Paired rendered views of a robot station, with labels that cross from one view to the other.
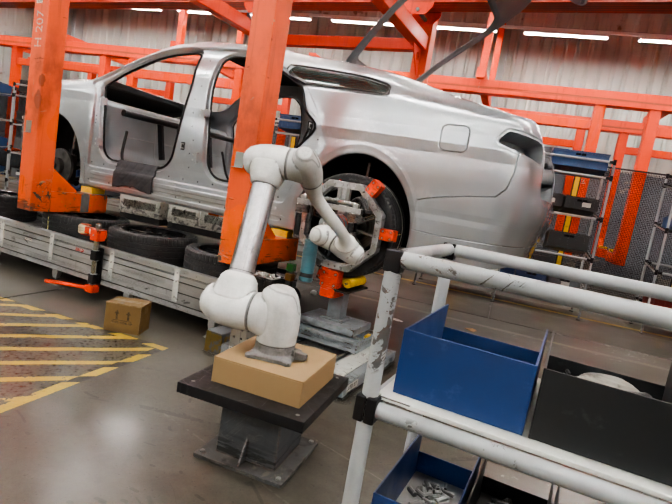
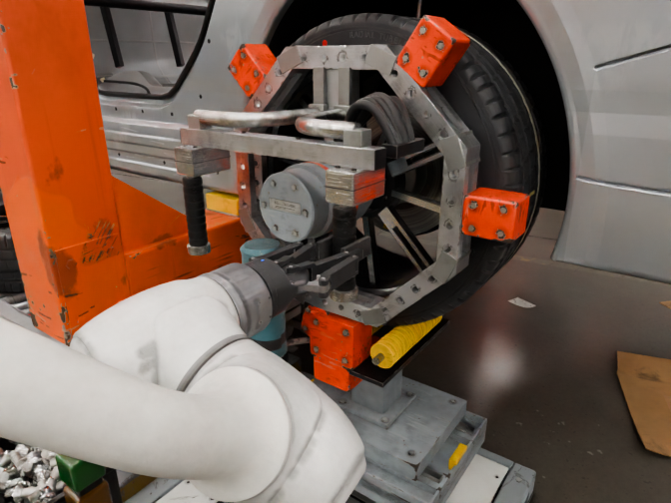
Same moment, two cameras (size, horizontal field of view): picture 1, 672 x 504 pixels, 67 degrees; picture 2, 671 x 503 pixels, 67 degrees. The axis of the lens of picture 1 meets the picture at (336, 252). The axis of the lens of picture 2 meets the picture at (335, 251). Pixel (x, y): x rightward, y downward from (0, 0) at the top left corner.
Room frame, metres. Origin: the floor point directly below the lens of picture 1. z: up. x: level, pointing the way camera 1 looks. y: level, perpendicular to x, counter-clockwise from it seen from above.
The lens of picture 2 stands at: (2.15, -0.18, 1.10)
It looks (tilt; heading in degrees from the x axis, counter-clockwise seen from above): 21 degrees down; 11
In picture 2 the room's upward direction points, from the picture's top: straight up
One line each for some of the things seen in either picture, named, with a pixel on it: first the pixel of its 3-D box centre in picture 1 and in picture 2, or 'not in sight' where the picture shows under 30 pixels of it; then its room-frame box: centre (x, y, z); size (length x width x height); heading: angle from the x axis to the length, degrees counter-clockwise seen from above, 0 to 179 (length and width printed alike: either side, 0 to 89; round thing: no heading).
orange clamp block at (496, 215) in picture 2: (388, 235); (494, 214); (3.02, -0.29, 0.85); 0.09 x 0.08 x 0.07; 65
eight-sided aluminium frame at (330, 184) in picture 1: (340, 225); (340, 189); (3.14, 0.00, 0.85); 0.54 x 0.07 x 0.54; 65
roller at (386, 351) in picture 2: (355, 281); (408, 332); (3.18, -0.15, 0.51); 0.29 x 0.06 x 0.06; 155
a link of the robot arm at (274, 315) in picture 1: (277, 313); not in sight; (1.91, 0.18, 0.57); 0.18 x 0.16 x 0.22; 79
